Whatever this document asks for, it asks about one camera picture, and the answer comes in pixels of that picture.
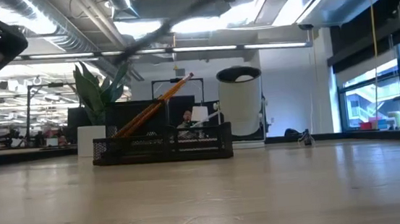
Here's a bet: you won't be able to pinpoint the orange pencil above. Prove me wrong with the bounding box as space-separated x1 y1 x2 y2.
116 77 197 139
108 72 200 138

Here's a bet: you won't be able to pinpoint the black mesh desk organizer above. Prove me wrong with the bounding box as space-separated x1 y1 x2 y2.
88 91 234 171

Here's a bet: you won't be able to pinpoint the black pen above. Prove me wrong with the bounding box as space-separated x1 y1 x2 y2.
110 0 225 65

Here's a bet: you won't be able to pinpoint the white desk lamp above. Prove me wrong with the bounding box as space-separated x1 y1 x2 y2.
188 101 224 128

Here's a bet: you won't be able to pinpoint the person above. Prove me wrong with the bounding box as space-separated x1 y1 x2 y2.
179 109 197 129

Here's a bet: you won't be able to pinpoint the white cylinder with black rim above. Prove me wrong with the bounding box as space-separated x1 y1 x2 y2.
215 64 268 151

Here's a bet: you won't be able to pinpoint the ceiling light bar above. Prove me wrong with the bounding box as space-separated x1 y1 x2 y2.
13 30 314 74

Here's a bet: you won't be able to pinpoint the green snake plant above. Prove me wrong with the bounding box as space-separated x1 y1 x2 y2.
72 57 136 129

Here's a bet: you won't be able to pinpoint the white plant pot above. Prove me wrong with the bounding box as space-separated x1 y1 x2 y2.
75 124 109 159

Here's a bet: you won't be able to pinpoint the coloured bins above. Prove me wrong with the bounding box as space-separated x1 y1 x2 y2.
359 111 400 132

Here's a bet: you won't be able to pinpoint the black aluminium table frame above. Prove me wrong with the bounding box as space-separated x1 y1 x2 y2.
0 116 400 176

